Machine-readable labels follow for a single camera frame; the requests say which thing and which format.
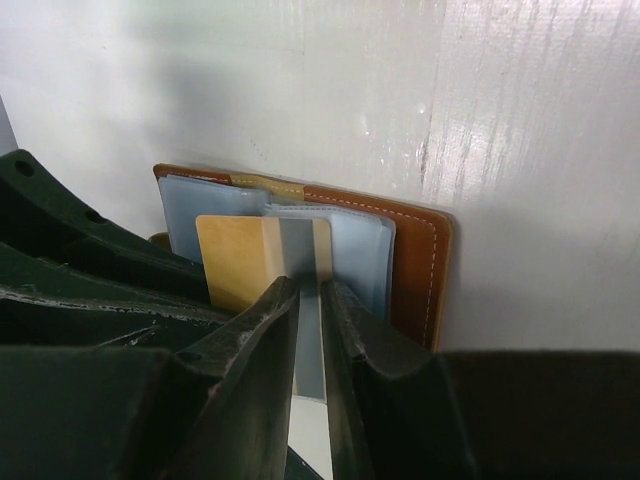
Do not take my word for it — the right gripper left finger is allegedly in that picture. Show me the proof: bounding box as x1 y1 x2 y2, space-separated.
1 277 299 479

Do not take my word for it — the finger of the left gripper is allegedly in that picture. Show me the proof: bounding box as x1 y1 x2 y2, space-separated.
0 239 236 351
1 149 210 305

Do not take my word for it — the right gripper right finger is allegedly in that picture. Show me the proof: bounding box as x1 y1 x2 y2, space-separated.
321 281 639 479

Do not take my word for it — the brown leather card holder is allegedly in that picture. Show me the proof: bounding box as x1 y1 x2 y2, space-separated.
153 163 454 352

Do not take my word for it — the gold striped credit card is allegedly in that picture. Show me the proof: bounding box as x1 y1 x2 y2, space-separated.
195 215 332 401

